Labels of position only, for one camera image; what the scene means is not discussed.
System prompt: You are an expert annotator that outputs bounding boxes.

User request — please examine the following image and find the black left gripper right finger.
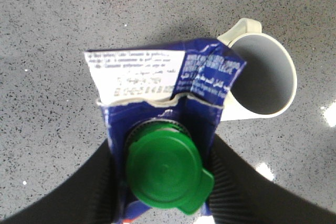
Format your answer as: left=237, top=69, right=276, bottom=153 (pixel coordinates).
left=209, top=135, right=335, bottom=223

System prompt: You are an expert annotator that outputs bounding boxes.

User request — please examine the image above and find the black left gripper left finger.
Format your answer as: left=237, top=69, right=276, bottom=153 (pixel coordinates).
left=3, top=142, right=117, bottom=223

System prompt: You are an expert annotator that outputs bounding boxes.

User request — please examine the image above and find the blue white Pascual milk carton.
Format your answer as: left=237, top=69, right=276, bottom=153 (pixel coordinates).
left=84, top=38, right=246, bottom=223

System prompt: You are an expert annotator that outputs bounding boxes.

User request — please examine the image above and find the white table mug grey inside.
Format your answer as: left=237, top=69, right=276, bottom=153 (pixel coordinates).
left=218, top=18, right=297, bottom=121

